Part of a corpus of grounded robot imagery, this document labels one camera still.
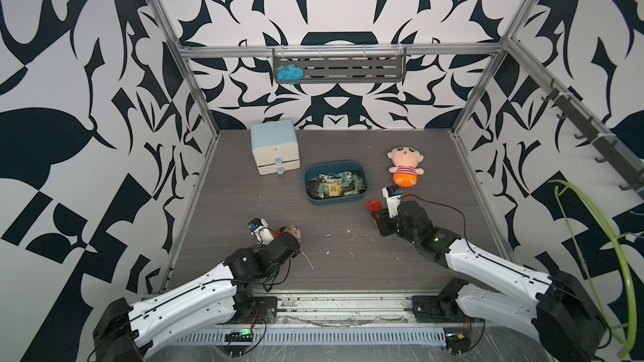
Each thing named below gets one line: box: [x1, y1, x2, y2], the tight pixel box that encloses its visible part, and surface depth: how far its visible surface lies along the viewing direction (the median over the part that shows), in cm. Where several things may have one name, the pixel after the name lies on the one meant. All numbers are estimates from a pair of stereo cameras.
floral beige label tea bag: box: [282, 223, 302, 243], surface depth 91 cm
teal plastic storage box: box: [303, 160, 369, 207], surface depth 99 cm
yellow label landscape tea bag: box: [322, 178, 343, 197], surface depth 98 cm
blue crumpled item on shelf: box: [275, 63, 305, 86], surface depth 93 cm
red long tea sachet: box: [365, 199, 384, 213], surface depth 97 cm
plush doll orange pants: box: [386, 145, 426, 188], surface depth 104 cm
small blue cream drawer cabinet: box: [250, 119, 301, 176], surface depth 101 cm
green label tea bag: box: [341, 170, 365, 196], surface depth 100 cm
